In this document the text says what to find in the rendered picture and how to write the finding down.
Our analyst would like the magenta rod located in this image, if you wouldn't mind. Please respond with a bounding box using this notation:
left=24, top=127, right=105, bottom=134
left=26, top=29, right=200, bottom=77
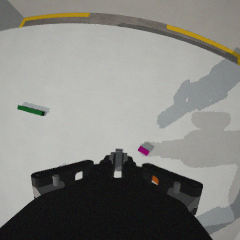
left=138, top=146, right=149, bottom=156

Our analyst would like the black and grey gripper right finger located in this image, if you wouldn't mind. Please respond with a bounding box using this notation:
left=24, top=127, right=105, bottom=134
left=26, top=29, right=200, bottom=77
left=121, top=153, right=203, bottom=215

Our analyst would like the orange rod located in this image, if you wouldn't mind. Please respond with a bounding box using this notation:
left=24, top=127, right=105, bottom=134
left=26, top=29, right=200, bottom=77
left=153, top=176, right=158, bottom=185

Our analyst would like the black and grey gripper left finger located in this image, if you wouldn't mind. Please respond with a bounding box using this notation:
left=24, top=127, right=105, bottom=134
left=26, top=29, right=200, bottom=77
left=31, top=152, right=116, bottom=199

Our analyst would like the green rod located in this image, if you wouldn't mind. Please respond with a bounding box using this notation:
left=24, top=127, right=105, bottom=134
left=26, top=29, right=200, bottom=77
left=17, top=105, right=45, bottom=116

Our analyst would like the grey rod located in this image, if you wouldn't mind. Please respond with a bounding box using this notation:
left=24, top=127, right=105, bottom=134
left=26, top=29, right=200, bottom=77
left=115, top=149, right=123, bottom=172

